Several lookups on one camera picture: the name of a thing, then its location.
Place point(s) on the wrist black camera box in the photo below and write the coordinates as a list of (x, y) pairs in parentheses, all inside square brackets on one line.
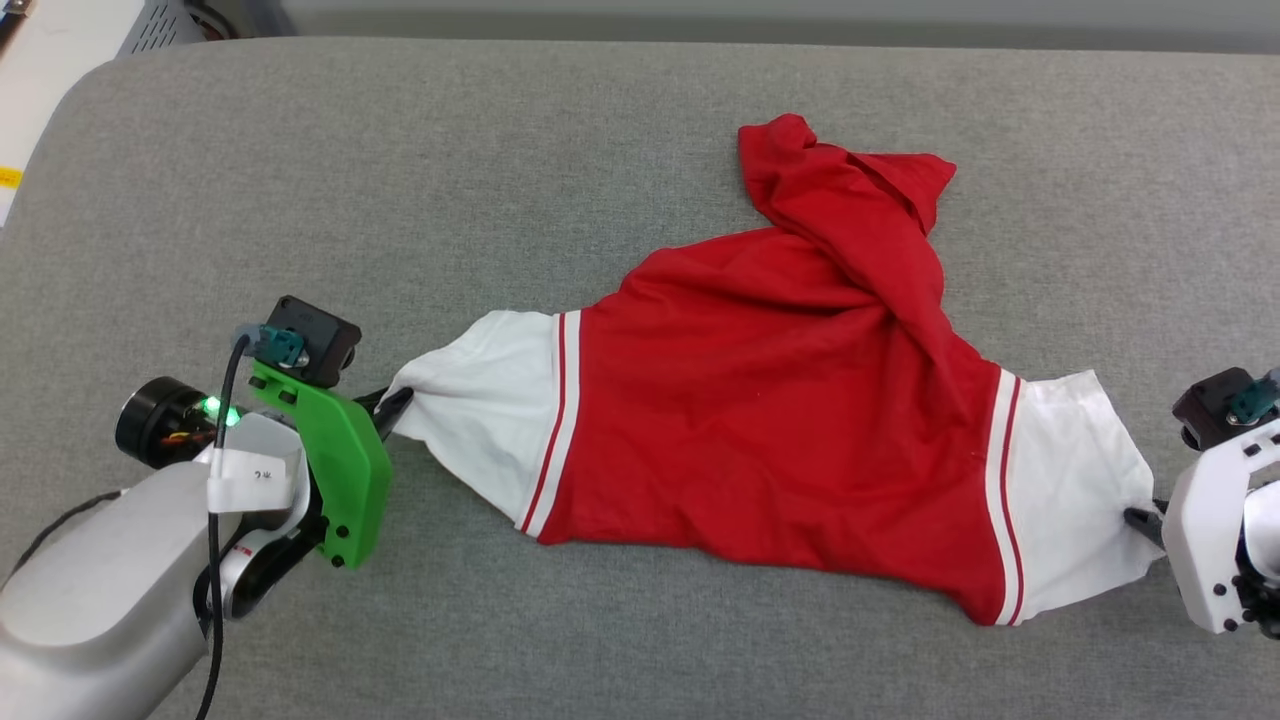
[(318, 338), (1208, 405)]

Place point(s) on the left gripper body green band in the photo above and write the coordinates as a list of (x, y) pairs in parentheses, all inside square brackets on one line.
[(345, 470)]

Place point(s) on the red and white basketball jersey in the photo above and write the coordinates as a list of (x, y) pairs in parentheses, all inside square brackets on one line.
[(760, 400)]

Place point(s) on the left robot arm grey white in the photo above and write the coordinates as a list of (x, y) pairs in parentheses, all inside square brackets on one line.
[(100, 590)]

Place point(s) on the yellow label sticker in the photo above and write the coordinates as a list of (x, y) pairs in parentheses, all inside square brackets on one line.
[(9, 177)]

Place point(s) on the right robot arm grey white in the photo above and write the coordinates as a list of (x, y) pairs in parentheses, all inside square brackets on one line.
[(1268, 530)]

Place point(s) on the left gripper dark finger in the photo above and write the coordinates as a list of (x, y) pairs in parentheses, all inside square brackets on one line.
[(388, 408)]

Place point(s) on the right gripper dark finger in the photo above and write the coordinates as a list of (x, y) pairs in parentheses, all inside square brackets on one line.
[(1147, 523)]

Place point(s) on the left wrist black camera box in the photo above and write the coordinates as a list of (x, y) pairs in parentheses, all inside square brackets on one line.
[(318, 338)]

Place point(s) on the white equipment box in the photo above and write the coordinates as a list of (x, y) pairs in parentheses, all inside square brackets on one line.
[(60, 70)]

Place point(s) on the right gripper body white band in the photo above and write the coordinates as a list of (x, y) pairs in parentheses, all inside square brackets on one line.
[(1205, 530)]

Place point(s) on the white partition panel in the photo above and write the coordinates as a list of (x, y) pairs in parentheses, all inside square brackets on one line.
[(800, 5)]

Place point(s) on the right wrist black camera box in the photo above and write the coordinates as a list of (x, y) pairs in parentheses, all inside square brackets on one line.
[(1208, 405)]

